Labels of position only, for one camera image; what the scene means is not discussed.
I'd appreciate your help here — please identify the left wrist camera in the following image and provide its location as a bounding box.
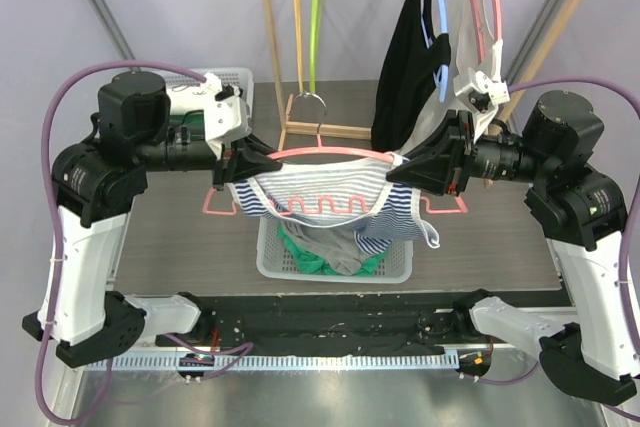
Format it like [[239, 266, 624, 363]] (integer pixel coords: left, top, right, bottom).
[[203, 86, 251, 159]]

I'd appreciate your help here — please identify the wooden clothes rack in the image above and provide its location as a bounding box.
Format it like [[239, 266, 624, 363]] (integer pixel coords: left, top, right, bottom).
[[262, 0, 582, 146]]

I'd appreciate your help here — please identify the white tank top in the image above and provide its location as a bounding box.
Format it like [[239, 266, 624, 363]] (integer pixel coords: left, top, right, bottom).
[[398, 0, 509, 155]]

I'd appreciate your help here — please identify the green tank top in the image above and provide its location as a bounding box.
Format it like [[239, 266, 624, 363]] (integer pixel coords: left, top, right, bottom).
[[276, 226, 391, 278]]

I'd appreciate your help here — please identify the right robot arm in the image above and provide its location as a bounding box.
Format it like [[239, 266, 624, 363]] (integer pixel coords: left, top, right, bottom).
[[389, 90, 639, 406]]

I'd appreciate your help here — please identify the pink wavy hanger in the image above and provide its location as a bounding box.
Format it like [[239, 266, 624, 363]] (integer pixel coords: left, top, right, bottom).
[[202, 156, 468, 217]]

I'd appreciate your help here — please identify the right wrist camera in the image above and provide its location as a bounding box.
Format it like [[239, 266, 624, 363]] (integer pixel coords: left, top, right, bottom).
[[452, 68, 510, 113]]

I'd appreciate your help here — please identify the lime green hanger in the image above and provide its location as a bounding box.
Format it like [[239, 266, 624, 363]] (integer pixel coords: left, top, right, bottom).
[[309, 0, 323, 93]]

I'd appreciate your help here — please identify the black tank top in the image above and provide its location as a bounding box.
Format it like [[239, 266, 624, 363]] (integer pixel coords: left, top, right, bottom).
[[371, 0, 451, 152]]

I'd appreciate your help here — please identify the dark green folded cloth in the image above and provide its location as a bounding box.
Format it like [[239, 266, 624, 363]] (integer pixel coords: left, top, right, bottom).
[[169, 110, 205, 140]]

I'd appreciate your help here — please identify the pink hanger right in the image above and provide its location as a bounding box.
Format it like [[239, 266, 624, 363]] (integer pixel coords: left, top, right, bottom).
[[469, 0, 521, 63]]

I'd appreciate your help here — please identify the white cable duct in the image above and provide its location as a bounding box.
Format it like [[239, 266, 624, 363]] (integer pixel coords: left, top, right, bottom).
[[113, 350, 459, 373]]

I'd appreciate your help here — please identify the white plastic basket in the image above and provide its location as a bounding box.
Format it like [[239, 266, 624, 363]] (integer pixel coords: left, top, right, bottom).
[[256, 219, 413, 285], [158, 67, 254, 115]]

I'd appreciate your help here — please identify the light blue hanger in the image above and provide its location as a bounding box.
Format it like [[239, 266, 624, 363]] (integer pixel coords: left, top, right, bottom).
[[420, 0, 450, 103]]

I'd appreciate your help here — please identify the white plastic basket back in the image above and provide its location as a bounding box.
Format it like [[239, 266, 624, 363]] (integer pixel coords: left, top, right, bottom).
[[158, 67, 254, 115]]

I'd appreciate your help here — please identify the white folded cloth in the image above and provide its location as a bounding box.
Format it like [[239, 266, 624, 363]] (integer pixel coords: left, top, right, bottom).
[[167, 85, 221, 116]]

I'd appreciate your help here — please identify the blue striped tank top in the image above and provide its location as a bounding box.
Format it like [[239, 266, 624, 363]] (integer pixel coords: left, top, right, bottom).
[[228, 154, 440, 255]]

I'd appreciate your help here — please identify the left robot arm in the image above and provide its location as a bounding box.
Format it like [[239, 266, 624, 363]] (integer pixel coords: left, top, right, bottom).
[[22, 71, 282, 368]]

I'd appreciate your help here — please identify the grey tank top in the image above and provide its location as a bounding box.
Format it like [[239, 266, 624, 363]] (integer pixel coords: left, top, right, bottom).
[[277, 219, 371, 276]]

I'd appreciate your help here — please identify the white plastic basket centre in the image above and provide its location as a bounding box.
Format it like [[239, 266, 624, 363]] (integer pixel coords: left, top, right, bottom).
[[256, 219, 413, 285]]

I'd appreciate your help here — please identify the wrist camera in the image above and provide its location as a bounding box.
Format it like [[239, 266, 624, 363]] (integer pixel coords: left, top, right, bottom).
[[203, 86, 251, 159], [452, 68, 510, 113]]

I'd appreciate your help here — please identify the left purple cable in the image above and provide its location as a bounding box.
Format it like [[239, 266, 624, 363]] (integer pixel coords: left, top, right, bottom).
[[34, 60, 254, 423]]

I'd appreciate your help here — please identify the yellow hanger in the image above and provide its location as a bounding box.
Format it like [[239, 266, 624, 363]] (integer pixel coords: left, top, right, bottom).
[[293, 0, 305, 95]]

